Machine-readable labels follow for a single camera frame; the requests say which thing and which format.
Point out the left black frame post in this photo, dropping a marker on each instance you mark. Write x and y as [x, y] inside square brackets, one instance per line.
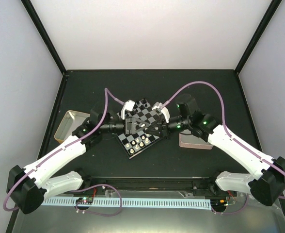
[28, 5]

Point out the black mounting rail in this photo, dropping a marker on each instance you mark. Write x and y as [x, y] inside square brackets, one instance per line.
[205, 187]

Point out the white slotted cable duct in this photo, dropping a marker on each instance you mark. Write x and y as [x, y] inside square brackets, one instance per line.
[129, 202]

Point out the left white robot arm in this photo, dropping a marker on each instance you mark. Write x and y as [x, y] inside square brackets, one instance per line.
[31, 185]

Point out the black and white chessboard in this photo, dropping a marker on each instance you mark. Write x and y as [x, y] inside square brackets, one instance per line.
[135, 143]

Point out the black frame post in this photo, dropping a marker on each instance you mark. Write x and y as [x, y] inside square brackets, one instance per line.
[28, 5]
[264, 22]

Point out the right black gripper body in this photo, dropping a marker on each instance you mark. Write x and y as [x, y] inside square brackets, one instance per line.
[167, 132]

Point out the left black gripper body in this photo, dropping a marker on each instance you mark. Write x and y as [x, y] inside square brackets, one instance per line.
[126, 129]

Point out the gold metal tin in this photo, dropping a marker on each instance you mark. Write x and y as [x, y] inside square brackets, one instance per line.
[71, 120]

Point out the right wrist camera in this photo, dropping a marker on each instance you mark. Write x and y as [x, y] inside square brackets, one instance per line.
[163, 110]

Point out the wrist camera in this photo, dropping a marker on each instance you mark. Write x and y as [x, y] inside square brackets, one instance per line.
[127, 106]
[163, 110]

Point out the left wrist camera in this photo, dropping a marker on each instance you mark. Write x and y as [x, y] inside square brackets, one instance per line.
[127, 106]

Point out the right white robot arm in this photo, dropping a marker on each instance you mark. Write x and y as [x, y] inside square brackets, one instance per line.
[265, 177]

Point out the right black frame post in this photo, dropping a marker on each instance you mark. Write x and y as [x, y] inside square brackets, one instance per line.
[264, 22]

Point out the pink tin with pieces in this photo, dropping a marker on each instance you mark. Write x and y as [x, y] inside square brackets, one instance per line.
[189, 141]

